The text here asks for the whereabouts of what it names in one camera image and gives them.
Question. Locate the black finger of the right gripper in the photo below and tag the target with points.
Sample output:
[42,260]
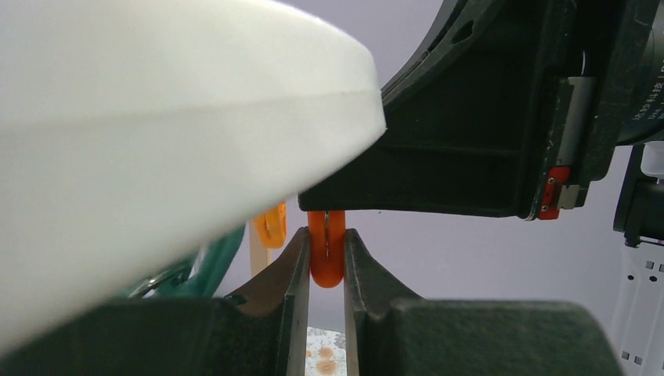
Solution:
[458,114]

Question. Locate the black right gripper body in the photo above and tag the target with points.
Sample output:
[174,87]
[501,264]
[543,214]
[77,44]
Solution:
[610,94]

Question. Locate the floral grey table cloth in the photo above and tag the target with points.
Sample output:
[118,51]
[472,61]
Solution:
[325,352]

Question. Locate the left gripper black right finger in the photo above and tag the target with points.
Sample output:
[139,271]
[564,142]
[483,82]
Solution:
[391,330]

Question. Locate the yellow orange clothes peg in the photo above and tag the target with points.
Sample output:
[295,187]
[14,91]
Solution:
[271,226]

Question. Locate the white round clip hanger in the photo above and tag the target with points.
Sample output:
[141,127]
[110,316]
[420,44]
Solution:
[132,132]

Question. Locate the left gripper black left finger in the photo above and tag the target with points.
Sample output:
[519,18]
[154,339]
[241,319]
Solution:
[258,329]

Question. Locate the wooden drying rack frame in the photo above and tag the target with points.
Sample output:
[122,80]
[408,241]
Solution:
[260,256]

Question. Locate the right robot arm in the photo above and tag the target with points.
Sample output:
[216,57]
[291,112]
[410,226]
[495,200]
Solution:
[638,319]

